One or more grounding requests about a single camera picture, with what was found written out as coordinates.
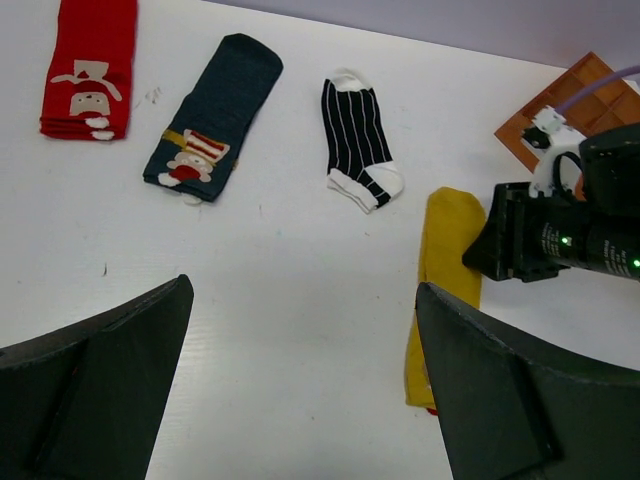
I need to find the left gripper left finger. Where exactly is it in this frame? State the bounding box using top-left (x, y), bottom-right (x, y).
top-left (1, 275), bottom-right (194, 479)

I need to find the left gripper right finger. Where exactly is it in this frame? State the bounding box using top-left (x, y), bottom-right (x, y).
top-left (416, 283), bottom-right (639, 479)

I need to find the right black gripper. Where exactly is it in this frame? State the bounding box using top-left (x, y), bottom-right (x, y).
top-left (462, 182), bottom-right (639, 283)

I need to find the yellow sock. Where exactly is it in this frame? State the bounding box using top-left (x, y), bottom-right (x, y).
top-left (404, 187), bottom-right (486, 416)

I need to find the black white striped sock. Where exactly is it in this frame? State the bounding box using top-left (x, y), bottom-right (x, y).
top-left (321, 68), bottom-right (405, 214)

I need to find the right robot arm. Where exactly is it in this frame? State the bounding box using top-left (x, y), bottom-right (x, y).
top-left (462, 124), bottom-right (639, 282)

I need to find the orange compartment tray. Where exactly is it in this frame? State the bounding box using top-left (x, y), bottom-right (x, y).
top-left (495, 52), bottom-right (639, 172)

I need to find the navy sock with bear pattern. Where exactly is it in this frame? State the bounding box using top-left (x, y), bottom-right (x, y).
top-left (143, 33), bottom-right (283, 202)

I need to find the red sock with white figure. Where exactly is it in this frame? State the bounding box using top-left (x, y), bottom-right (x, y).
top-left (40, 0), bottom-right (138, 141)

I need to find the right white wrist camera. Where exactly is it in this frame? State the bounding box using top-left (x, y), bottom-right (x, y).
top-left (521, 106), bottom-right (586, 198)

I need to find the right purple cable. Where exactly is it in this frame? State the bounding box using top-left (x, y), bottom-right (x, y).
top-left (554, 64), bottom-right (640, 116)

